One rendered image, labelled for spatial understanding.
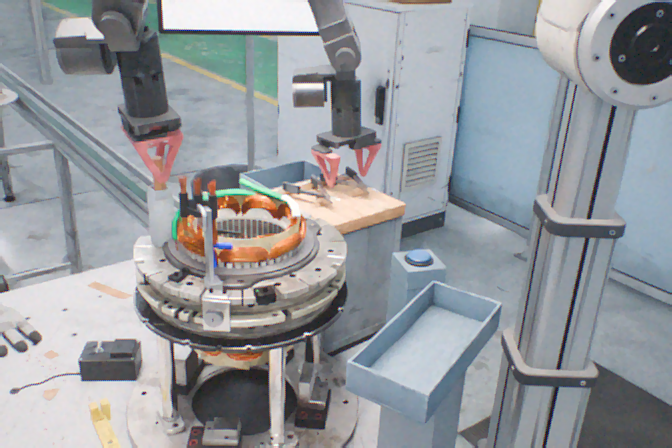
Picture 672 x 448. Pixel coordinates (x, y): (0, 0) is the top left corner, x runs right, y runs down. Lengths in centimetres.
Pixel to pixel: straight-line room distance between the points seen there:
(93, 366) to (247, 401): 28
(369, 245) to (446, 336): 35
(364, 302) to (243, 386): 28
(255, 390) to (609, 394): 172
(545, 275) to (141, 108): 62
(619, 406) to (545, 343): 158
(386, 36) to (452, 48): 39
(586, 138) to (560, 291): 23
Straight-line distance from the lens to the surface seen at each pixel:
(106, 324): 145
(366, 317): 134
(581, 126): 97
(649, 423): 264
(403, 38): 319
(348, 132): 126
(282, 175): 146
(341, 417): 115
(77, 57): 95
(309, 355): 119
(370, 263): 128
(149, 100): 94
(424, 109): 339
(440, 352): 93
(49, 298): 158
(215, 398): 122
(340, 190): 132
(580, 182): 100
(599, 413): 261
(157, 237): 102
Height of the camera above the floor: 156
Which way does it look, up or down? 25 degrees down
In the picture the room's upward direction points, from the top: 3 degrees clockwise
